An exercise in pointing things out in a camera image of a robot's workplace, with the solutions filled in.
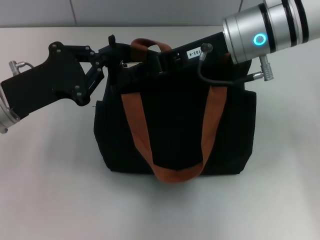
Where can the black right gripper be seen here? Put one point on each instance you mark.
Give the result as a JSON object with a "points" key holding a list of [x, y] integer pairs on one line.
{"points": [[172, 60]]}

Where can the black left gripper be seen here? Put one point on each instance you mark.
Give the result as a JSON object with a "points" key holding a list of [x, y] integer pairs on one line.
{"points": [[50, 77]]}

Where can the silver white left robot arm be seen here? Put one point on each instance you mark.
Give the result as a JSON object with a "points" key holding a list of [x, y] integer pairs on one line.
{"points": [[6, 117]]}

